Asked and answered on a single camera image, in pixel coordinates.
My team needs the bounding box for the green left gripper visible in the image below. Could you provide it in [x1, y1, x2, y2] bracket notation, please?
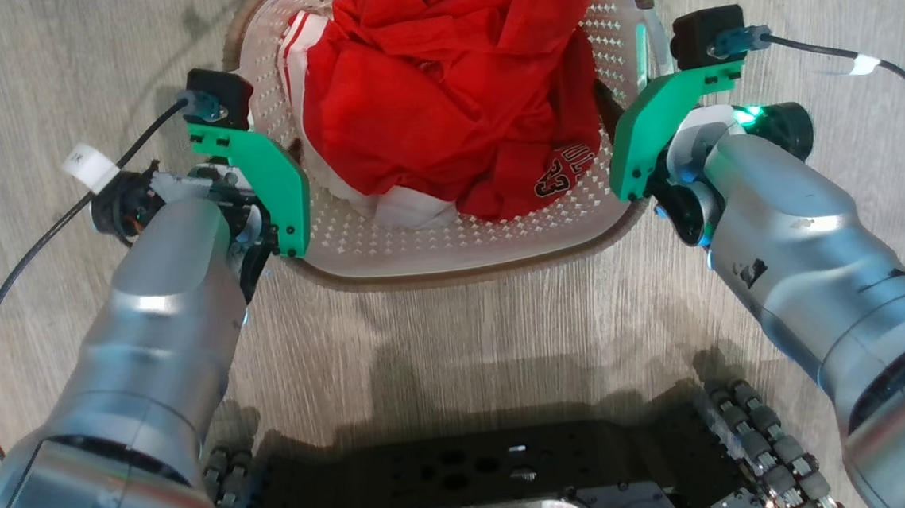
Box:
[185, 113, 315, 266]

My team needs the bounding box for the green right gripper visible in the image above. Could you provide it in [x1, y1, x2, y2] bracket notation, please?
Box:
[601, 58, 755, 203]

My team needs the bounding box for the white perforated laundry basket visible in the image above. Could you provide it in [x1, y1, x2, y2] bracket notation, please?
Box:
[219, 0, 674, 301]

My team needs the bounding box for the red sports jersey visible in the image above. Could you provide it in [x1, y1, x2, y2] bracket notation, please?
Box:
[294, 0, 609, 235]

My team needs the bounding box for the left roller wheel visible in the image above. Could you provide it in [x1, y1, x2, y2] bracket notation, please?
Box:
[199, 443, 260, 508]

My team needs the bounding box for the roller wheel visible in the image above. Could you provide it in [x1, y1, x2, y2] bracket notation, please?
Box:
[199, 443, 260, 508]
[700, 370, 845, 508]

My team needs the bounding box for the right roller wheel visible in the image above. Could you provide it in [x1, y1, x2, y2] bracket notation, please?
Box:
[700, 370, 845, 508]

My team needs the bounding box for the white tape tag on cable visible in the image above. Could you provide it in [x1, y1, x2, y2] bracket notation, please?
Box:
[846, 52, 883, 77]
[61, 141, 122, 196]

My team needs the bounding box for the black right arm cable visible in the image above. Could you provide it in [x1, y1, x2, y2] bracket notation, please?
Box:
[764, 23, 905, 218]

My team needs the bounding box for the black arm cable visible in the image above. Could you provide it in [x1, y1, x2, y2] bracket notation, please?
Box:
[764, 23, 905, 218]
[0, 97, 220, 462]

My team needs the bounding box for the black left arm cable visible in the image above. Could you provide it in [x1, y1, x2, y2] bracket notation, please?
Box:
[0, 97, 220, 462]

